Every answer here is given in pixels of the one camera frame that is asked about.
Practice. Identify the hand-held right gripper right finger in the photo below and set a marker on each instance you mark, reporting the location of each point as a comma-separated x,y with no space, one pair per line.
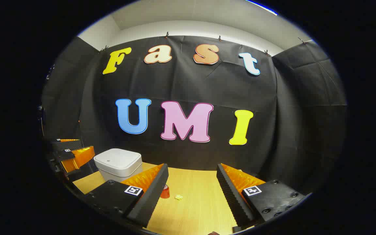
230,192

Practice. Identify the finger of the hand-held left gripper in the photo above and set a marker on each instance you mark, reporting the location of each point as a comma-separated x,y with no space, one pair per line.
80,156
67,145

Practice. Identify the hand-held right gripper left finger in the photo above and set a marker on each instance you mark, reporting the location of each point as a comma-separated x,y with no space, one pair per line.
153,192

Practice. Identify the red pop can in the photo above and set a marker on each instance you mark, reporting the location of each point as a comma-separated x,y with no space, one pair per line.
165,192

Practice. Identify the white desktop garbage bin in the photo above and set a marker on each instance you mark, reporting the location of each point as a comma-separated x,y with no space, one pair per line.
117,163

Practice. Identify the wooden desktop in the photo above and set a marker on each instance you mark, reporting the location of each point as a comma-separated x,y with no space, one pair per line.
194,202

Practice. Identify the black backdrop cloth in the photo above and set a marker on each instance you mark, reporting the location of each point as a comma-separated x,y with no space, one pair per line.
191,85

